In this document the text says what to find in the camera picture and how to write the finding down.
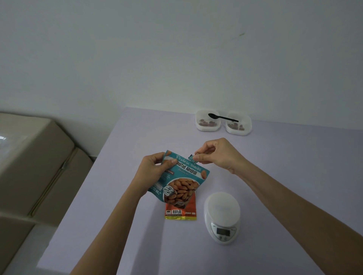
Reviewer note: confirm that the black plastic spoon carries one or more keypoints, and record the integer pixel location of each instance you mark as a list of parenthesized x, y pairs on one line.
[(212, 116)]

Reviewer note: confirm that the person's left hand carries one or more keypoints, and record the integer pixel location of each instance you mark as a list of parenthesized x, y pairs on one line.
[(150, 175)]

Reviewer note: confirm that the white square plastic container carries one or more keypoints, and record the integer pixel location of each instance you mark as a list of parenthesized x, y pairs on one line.
[(238, 132), (208, 129)]

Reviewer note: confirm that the beige sofa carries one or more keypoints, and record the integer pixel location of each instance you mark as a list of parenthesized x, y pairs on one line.
[(31, 170)]

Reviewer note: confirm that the person's left forearm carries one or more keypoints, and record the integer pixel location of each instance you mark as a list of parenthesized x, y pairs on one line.
[(107, 238)]

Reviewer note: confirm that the person's right forearm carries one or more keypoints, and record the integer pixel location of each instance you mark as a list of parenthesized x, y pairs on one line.
[(306, 215)]

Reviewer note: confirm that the white kitchen scale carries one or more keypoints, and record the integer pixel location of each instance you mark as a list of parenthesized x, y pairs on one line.
[(222, 209)]

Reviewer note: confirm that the teal roasted almonds bag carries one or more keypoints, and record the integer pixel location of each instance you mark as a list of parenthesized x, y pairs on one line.
[(184, 181)]

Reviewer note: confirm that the person's right hand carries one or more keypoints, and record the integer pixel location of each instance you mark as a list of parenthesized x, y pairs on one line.
[(224, 154)]

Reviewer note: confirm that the orange salted almonds bag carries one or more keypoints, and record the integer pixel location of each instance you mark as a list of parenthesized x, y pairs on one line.
[(187, 211)]

